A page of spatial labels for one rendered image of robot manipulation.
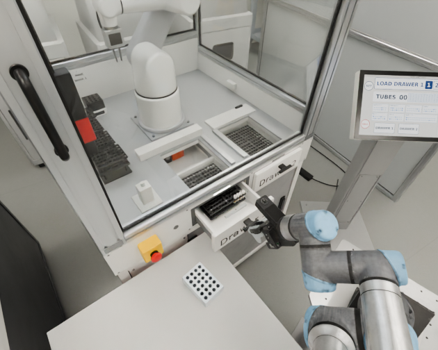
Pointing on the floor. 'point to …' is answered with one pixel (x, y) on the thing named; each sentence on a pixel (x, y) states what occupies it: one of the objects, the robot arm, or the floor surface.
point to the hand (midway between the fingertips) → (253, 225)
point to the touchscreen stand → (357, 192)
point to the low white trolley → (176, 312)
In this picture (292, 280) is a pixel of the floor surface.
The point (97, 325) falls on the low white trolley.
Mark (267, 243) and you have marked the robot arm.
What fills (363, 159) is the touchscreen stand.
